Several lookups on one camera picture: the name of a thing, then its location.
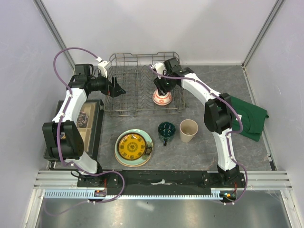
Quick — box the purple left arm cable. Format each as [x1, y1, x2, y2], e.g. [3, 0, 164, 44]
[44, 47, 125, 215]

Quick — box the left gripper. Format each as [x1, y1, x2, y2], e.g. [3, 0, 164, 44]
[88, 70, 125, 98]

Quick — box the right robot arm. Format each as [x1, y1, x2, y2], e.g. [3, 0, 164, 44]
[149, 57, 239, 187]

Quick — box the grey wire dish rack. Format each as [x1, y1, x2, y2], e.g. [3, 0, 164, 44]
[104, 51, 186, 116]

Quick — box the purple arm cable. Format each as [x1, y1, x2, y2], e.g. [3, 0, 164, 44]
[148, 64, 249, 206]
[44, 47, 125, 215]

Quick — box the white red patterned bowl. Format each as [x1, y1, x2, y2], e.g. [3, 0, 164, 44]
[152, 89, 172, 106]

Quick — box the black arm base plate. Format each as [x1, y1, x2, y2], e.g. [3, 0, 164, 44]
[71, 170, 246, 197]

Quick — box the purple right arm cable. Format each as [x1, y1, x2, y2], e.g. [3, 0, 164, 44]
[148, 64, 249, 206]

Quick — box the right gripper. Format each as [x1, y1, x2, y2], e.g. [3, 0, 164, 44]
[153, 70, 177, 96]

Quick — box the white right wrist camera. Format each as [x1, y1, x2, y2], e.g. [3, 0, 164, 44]
[149, 62, 167, 75]

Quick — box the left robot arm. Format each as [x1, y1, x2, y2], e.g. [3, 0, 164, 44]
[42, 61, 126, 187]

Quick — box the yellow black patterned plate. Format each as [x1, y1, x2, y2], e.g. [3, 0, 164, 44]
[117, 133, 147, 161]

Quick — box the beige plastic cup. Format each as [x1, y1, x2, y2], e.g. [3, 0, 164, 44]
[180, 119, 199, 143]

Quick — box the green folded cloth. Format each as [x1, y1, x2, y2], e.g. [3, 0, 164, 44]
[231, 96, 269, 142]

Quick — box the black framed compartment box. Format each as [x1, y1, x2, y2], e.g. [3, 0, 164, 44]
[42, 99, 104, 162]

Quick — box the dark green mug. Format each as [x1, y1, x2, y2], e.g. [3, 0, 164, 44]
[158, 122, 176, 146]

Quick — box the mint green flower plate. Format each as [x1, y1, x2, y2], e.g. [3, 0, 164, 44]
[114, 129, 153, 159]

